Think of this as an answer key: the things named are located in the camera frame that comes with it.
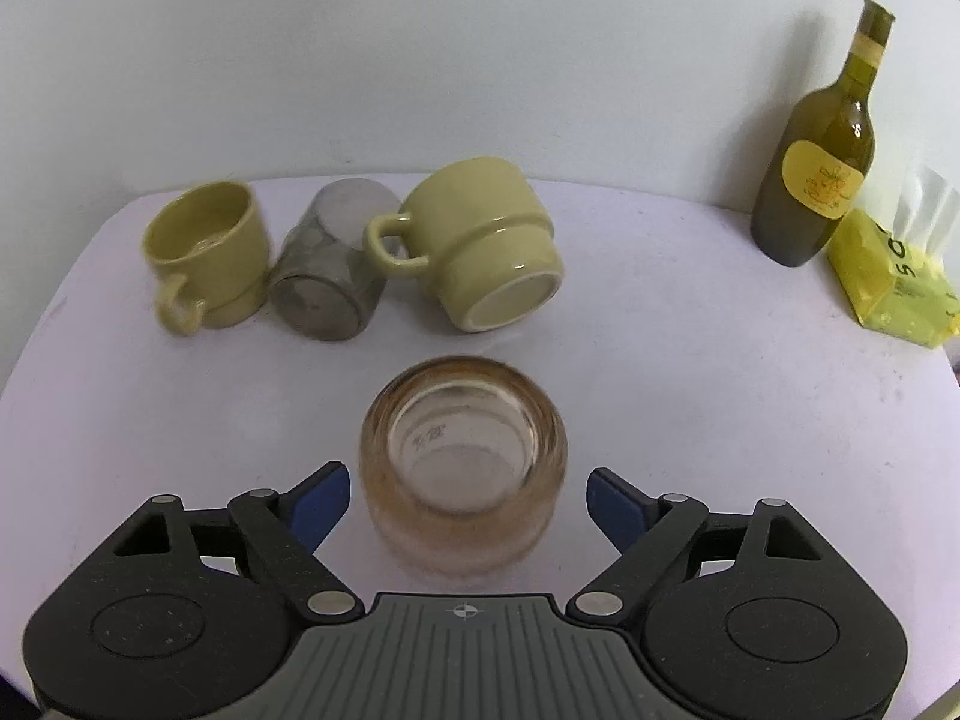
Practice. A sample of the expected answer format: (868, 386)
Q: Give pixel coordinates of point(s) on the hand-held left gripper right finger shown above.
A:
(616, 508)

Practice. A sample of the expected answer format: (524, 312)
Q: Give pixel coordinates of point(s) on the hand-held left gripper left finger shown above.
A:
(321, 504)

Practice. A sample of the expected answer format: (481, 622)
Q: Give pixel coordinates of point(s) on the pink glass cup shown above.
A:
(463, 469)

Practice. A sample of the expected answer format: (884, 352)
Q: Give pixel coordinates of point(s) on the grey glass cup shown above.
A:
(330, 262)

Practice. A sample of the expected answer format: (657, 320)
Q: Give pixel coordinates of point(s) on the yellow ceramic mug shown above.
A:
(472, 247)
(210, 253)

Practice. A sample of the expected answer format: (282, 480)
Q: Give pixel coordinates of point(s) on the yellow tissue pack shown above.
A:
(904, 270)

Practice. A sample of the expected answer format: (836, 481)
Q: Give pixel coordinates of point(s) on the green glass bottle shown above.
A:
(816, 165)

